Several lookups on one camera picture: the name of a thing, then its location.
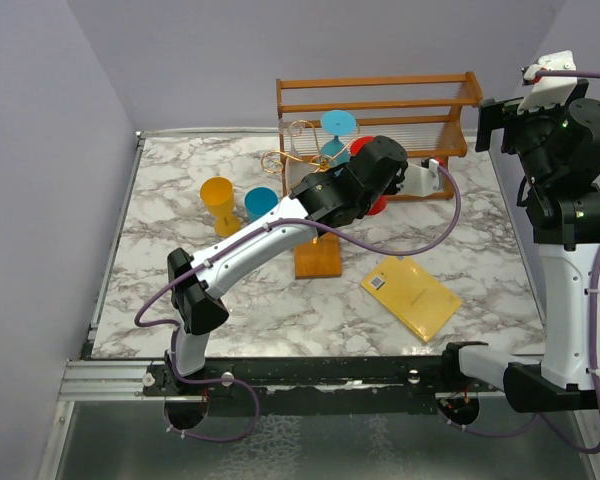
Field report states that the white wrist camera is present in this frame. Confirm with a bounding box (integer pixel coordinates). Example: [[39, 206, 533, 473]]
[[517, 50, 577, 114], [400, 157, 442, 198]]

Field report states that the wooden shelf rack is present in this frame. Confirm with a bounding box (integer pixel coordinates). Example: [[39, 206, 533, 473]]
[[276, 71, 483, 191]]

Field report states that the blue plastic goblet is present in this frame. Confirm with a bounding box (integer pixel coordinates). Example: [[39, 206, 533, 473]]
[[320, 110, 357, 167], [244, 187, 278, 222]]

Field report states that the aluminium frame rail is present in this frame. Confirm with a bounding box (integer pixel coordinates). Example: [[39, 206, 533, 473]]
[[58, 357, 589, 401]]

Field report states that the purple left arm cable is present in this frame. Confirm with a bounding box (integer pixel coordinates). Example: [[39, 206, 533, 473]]
[[133, 164, 463, 442]]

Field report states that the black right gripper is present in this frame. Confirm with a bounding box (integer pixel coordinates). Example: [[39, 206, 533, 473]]
[[477, 91, 586, 187]]

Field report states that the gold wire wine glass rack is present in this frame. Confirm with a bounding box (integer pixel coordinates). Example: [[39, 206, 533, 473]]
[[260, 119, 336, 174]]

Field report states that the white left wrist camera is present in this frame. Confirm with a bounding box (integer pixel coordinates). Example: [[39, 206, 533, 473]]
[[400, 157, 442, 198]]

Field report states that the red plastic goblet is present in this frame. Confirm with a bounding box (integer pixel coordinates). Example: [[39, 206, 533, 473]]
[[350, 136, 387, 216]]

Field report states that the yellow book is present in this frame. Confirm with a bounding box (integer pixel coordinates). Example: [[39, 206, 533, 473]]
[[361, 256, 462, 343]]

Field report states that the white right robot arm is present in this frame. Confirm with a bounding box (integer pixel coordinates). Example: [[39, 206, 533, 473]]
[[439, 80, 600, 413]]

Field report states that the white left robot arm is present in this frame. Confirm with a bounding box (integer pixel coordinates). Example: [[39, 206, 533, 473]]
[[166, 136, 407, 395]]

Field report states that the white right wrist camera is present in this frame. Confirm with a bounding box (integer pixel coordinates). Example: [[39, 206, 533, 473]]
[[517, 50, 577, 114]]

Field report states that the wooden rack base board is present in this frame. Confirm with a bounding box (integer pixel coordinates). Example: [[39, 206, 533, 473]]
[[294, 233, 342, 279]]

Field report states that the orange plastic goblet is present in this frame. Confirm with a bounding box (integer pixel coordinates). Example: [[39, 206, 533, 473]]
[[200, 177, 241, 238]]

